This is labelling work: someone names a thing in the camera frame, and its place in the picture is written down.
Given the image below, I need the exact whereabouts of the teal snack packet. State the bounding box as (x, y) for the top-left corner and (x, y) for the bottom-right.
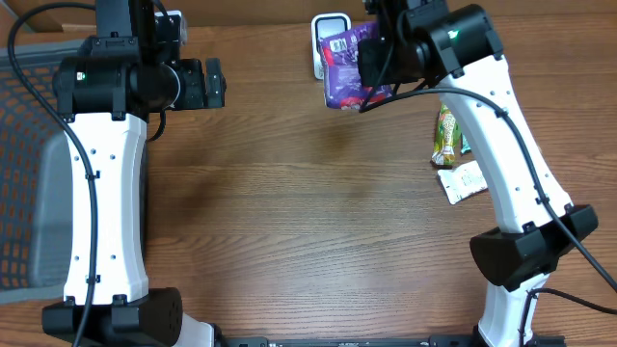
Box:
(461, 135), (471, 155)

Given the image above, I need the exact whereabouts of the purple pad package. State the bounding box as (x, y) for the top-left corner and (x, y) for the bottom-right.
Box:
(319, 22), (377, 110)

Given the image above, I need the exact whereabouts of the grey plastic basket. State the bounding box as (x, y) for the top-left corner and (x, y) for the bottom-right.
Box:
(1, 49), (72, 304)

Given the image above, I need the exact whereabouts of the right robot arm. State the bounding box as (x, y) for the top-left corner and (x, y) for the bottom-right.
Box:
(359, 1), (598, 346)

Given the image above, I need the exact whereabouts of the white tube gold cap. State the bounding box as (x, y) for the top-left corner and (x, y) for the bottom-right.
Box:
(438, 161), (488, 205)

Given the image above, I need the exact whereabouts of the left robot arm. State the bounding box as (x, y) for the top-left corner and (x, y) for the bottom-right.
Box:
(42, 1), (226, 347)

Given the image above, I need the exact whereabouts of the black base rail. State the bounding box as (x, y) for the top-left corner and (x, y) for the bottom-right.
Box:
(211, 334), (568, 347)

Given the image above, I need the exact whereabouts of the green yellow snack packet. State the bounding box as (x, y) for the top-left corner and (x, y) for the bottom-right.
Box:
(431, 104), (461, 167)

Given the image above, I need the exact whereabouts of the white barcode scanner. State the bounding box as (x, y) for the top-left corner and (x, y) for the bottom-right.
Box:
(310, 13), (352, 80)

